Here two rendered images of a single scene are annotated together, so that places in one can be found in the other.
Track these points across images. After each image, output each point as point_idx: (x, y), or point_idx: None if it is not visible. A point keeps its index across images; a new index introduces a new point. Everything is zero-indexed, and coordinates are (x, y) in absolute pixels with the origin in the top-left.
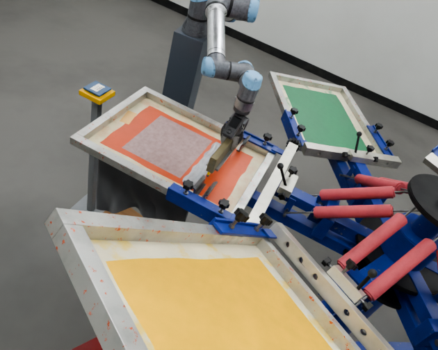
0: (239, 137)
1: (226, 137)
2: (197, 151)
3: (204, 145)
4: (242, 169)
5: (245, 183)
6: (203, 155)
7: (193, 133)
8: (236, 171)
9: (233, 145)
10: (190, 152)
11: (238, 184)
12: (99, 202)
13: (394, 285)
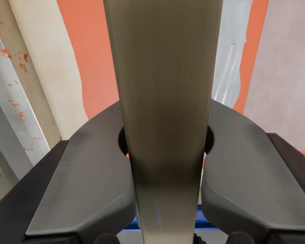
0: (22, 229)
1: (207, 153)
2: (267, 77)
3: None
4: (94, 108)
5: (42, 48)
6: (241, 75)
7: (300, 143)
8: (104, 82)
9: (105, 122)
10: (294, 54)
11: (54, 24)
12: None
13: None
